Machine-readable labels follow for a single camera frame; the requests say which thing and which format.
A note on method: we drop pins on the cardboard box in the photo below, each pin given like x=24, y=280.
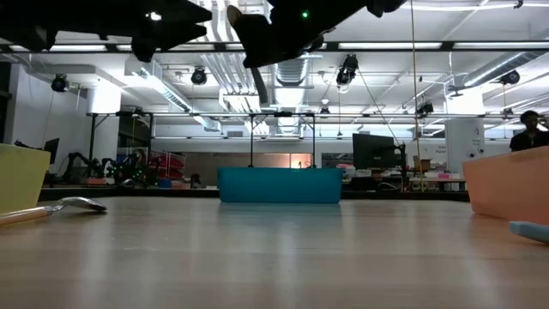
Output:
x=424, y=164

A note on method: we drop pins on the black horizontal beam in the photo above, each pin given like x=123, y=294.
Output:
x=493, y=46

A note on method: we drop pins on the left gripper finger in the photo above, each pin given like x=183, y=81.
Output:
x=180, y=34
x=188, y=12

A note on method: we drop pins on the black background station frame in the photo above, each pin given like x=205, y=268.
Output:
x=92, y=141

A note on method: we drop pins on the orange plastic bin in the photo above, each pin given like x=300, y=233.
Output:
x=510, y=189

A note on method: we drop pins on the blue plastic bin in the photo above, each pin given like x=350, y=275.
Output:
x=279, y=184

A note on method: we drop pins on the yellow plastic bin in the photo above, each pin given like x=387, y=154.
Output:
x=21, y=180

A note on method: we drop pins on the person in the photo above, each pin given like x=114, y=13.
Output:
x=529, y=137

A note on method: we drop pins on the black ceiling-hung camera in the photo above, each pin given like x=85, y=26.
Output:
x=510, y=77
x=347, y=70
x=424, y=109
x=198, y=76
x=60, y=83

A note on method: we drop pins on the silver ventilation duct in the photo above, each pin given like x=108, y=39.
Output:
x=291, y=70

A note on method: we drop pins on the black monitor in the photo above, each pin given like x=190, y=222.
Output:
x=373, y=150

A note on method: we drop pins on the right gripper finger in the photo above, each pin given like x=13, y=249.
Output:
x=274, y=43

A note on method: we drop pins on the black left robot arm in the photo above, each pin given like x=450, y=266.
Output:
x=25, y=21

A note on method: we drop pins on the black background robot arm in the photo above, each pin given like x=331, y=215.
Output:
x=113, y=167
x=77, y=161

